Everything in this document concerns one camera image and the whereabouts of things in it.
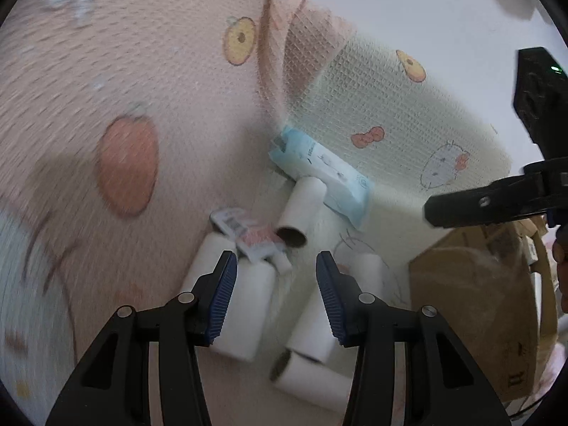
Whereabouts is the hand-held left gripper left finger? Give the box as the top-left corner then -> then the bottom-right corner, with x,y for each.
47,250 -> 239,426

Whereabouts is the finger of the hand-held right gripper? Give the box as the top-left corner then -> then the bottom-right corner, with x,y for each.
424,173 -> 547,230

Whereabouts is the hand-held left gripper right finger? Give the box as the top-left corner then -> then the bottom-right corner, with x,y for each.
315,251 -> 511,426

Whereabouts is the white paper roll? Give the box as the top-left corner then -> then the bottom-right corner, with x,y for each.
275,176 -> 328,248
270,350 -> 352,411
210,260 -> 278,361
284,253 -> 386,362
184,233 -> 238,296

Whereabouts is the person's right hand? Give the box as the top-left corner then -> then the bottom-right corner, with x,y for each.
552,226 -> 568,316

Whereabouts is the red and white packet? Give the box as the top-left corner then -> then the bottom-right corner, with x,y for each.
209,208 -> 294,272

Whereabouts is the brown cardboard box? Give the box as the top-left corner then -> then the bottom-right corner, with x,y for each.
408,222 -> 560,402

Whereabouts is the light blue tissue packet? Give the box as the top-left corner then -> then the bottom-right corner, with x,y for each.
268,125 -> 376,230

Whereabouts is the pink and cream printed blanket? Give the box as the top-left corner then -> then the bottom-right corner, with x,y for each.
0,0 -> 511,426

